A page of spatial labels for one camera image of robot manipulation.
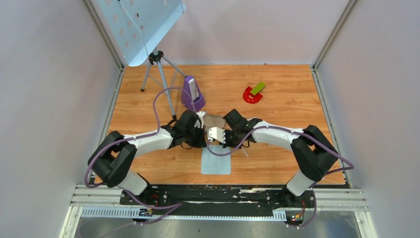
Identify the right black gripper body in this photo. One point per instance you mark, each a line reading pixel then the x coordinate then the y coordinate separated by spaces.
pixel 232 139

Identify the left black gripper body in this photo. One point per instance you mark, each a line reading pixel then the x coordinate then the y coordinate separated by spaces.
pixel 193 137

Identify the flag print glasses case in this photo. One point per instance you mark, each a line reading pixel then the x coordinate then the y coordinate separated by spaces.
pixel 213 121

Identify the light blue cleaning cloth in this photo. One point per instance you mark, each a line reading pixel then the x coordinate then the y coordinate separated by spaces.
pixel 215 165

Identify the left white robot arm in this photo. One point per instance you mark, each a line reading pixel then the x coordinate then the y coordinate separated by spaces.
pixel 112 160

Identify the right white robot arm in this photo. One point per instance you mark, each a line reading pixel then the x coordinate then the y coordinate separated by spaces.
pixel 313 152

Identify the red horseshoe magnet toy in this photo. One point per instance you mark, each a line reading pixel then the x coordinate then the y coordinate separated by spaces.
pixel 250 98

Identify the purple metronome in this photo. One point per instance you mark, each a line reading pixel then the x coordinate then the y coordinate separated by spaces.
pixel 191 96

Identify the green block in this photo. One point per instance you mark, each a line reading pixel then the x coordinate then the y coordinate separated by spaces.
pixel 256 90

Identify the blue perforated music stand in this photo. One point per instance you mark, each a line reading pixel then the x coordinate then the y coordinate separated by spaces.
pixel 136 27

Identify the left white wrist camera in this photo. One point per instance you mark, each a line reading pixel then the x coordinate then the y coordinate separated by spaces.
pixel 200 121

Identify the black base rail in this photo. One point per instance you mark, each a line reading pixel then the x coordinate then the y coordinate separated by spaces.
pixel 222 200

